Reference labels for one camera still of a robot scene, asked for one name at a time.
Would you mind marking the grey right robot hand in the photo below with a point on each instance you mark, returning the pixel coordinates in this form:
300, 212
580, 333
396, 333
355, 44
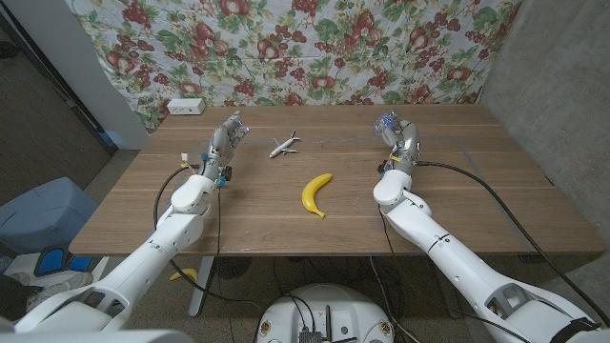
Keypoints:
406, 143

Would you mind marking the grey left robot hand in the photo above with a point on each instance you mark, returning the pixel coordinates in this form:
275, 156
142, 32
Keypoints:
220, 145

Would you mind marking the clear glass salt shaker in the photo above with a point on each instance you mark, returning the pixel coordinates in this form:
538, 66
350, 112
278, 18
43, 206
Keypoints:
381, 125

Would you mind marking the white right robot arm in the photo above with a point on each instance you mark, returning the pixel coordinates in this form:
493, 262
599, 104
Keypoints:
457, 267

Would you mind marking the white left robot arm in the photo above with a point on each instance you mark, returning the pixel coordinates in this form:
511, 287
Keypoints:
148, 259

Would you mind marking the white toy airplane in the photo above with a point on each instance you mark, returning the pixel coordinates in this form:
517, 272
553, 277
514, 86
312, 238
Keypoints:
284, 145

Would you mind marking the yellow banana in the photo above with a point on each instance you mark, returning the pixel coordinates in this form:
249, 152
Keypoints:
310, 195

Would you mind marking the white power strip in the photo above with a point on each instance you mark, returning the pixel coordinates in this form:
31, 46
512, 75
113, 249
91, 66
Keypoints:
186, 106

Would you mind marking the floral fruit print backdrop cloth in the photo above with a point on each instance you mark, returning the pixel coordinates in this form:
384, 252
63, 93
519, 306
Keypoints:
286, 47

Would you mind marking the black round floor fan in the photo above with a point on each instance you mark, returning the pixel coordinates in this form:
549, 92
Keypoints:
232, 266

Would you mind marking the small yellow floor object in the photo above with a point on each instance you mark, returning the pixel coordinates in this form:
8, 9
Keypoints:
183, 273

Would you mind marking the grey table leg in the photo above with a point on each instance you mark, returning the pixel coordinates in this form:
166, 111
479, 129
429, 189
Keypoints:
450, 297

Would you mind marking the white table leg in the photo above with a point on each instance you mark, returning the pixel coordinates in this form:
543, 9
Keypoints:
196, 305

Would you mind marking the white robot torso base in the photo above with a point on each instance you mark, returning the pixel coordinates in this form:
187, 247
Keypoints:
329, 305

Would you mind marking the blue-grey plastic bin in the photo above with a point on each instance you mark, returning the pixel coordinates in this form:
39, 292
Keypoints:
43, 214

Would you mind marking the blue padded black item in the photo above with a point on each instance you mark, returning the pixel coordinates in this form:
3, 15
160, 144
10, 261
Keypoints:
50, 261

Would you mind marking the grey sneaker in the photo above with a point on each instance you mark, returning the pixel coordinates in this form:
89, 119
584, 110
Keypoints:
62, 288

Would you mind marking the black bag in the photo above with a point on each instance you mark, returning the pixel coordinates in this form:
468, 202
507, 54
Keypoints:
12, 297

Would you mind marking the black door frame strip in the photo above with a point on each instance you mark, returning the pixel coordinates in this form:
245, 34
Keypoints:
102, 138

